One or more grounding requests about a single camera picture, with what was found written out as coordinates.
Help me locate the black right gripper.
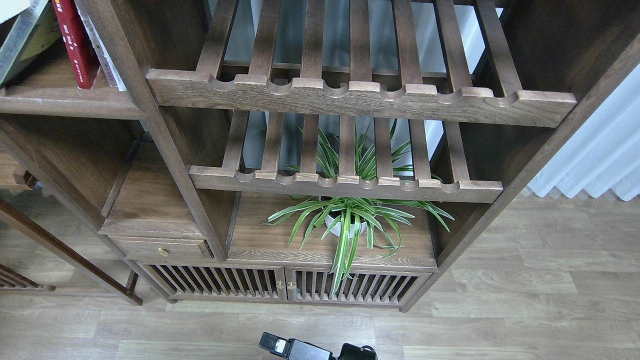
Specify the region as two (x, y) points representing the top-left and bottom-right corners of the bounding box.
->
(258, 332), (378, 360)

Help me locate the red paperback book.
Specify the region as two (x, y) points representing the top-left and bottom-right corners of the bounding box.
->
(52, 0), (99, 89)

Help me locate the green and black book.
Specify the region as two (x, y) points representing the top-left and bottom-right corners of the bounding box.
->
(0, 0), (62, 87)

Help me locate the white paperback book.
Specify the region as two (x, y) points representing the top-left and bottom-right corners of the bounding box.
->
(0, 0), (30, 24)

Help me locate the white plant pot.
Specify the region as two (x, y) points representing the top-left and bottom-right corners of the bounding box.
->
(325, 210), (367, 239)

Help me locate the brass drawer knob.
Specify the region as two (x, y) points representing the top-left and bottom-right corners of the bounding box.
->
(157, 247), (169, 257)

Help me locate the dark wooden bookshelf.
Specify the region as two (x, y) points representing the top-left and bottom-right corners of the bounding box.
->
(1, 0), (639, 312)

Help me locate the green spider plant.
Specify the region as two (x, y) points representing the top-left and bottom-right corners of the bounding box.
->
(263, 123), (455, 295)

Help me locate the white upright book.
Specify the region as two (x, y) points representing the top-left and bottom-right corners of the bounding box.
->
(75, 0), (127, 92)

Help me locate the white curtain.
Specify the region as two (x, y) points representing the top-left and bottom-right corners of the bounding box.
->
(526, 67), (640, 201)

